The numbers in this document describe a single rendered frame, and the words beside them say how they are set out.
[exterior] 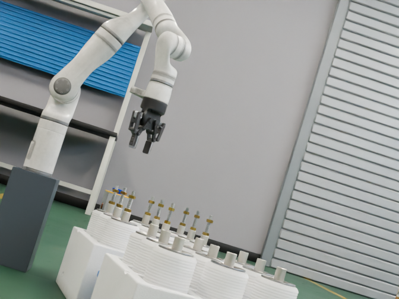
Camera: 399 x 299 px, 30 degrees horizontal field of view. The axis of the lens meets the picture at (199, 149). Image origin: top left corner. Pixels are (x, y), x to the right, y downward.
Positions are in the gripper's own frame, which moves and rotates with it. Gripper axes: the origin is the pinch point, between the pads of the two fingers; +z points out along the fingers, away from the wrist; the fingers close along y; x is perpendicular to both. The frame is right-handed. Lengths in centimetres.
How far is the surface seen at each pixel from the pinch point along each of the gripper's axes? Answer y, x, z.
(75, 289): -15.1, -6.5, 42.3
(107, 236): -12.3, -8.9, 26.6
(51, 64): 329, 395, -75
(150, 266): -46, -49, 26
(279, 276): -25, -67, 20
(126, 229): -10.4, -13.0, 23.1
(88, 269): -17.7, -10.9, 35.8
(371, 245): 555, 122, -8
